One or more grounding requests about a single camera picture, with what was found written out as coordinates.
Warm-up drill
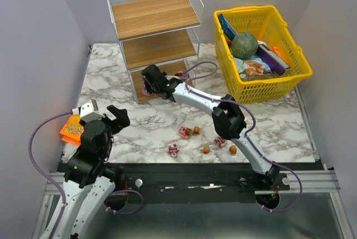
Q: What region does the orange duck toy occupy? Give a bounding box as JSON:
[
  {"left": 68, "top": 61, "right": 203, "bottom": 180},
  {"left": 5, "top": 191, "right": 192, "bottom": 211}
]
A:
[{"left": 229, "top": 145, "right": 237, "bottom": 155}]

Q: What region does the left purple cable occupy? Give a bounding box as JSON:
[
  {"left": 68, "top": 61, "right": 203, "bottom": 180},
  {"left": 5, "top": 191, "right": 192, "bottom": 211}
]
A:
[{"left": 28, "top": 110, "right": 81, "bottom": 239}]

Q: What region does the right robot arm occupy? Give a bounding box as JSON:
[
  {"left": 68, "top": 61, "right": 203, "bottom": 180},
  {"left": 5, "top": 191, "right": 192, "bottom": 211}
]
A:
[{"left": 141, "top": 65, "right": 279, "bottom": 185}]

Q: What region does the purple box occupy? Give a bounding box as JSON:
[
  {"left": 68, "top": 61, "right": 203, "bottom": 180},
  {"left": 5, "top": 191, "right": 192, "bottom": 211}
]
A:
[{"left": 256, "top": 44, "right": 291, "bottom": 76}]

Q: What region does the blue book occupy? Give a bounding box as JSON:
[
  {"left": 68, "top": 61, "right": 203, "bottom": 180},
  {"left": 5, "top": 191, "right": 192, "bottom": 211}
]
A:
[{"left": 218, "top": 13, "right": 238, "bottom": 41}]

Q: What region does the pink bear toy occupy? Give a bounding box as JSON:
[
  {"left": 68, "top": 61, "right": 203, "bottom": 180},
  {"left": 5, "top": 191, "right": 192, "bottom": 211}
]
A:
[{"left": 167, "top": 144, "right": 179, "bottom": 157}]

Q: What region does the purple bunny orange cup toy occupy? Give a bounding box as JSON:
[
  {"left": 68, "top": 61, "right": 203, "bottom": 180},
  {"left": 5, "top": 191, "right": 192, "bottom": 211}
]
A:
[{"left": 176, "top": 71, "right": 190, "bottom": 83}]

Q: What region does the small orange bear toy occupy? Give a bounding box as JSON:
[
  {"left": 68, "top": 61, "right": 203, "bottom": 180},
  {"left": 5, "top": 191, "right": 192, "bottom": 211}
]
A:
[{"left": 193, "top": 126, "right": 200, "bottom": 135}]

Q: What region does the green melon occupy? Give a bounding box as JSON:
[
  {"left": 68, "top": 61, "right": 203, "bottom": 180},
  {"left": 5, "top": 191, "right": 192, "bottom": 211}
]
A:
[{"left": 231, "top": 32, "right": 259, "bottom": 59}]

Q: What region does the snack bag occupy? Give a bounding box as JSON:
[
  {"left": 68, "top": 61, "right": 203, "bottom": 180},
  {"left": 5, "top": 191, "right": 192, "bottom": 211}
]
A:
[{"left": 233, "top": 58, "right": 274, "bottom": 82}]

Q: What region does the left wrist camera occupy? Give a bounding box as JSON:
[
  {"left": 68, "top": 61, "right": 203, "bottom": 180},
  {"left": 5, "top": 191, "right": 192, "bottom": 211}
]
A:
[{"left": 71, "top": 99, "right": 103, "bottom": 122}]

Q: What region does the small orange box in basket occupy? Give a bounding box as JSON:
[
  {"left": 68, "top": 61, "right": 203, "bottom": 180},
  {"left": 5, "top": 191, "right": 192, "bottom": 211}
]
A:
[{"left": 272, "top": 46, "right": 282, "bottom": 58}]

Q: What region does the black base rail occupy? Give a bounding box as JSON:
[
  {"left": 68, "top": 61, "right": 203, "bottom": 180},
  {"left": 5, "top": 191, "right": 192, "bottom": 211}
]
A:
[{"left": 57, "top": 162, "right": 327, "bottom": 205}]

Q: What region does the yellow plastic basket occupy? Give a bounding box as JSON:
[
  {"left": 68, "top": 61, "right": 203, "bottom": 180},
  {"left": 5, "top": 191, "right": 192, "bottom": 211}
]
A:
[{"left": 213, "top": 6, "right": 313, "bottom": 104}]

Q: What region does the white wire wooden shelf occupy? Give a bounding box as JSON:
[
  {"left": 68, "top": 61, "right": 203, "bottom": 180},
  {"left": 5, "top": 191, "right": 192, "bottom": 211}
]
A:
[{"left": 107, "top": 0, "right": 204, "bottom": 103}]

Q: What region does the orange sponge box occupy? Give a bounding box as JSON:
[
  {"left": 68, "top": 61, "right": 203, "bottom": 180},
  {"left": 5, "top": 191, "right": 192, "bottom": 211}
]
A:
[{"left": 60, "top": 115, "right": 84, "bottom": 147}]

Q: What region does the pink strawberry cake toy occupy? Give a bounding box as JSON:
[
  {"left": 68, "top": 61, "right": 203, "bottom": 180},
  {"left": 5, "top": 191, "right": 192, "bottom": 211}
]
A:
[{"left": 178, "top": 126, "right": 194, "bottom": 140}]

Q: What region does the red white cake toy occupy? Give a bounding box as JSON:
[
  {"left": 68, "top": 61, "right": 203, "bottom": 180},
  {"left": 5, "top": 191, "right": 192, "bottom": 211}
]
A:
[{"left": 214, "top": 136, "right": 227, "bottom": 148}]

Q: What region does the orange burger toy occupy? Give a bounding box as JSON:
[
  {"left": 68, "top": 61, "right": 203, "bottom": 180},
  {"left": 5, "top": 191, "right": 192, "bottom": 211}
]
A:
[{"left": 201, "top": 146, "right": 210, "bottom": 154}]

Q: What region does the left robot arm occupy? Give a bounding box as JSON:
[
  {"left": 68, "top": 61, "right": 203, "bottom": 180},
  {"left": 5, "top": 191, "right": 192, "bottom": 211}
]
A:
[{"left": 41, "top": 102, "right": 130, "bottom": 238}]

